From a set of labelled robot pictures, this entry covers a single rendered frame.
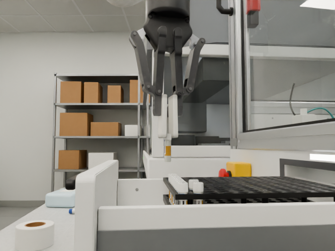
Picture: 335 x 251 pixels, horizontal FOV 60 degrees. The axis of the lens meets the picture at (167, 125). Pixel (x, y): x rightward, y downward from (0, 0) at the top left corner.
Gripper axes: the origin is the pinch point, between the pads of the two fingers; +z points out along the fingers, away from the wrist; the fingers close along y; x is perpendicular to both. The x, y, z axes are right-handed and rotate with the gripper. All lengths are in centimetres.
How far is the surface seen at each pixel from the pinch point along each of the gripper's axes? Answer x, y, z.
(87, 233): -18.4, -12.6, 12.7
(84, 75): 379, -17, -95
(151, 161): 73, 13, 11
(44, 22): 413, -77, -180
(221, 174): 22.7, 20.5, 12.2
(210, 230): -18.8, -0.8, 13.2
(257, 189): -13.8, 7.7, 10.3
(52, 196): 53, -23, 21
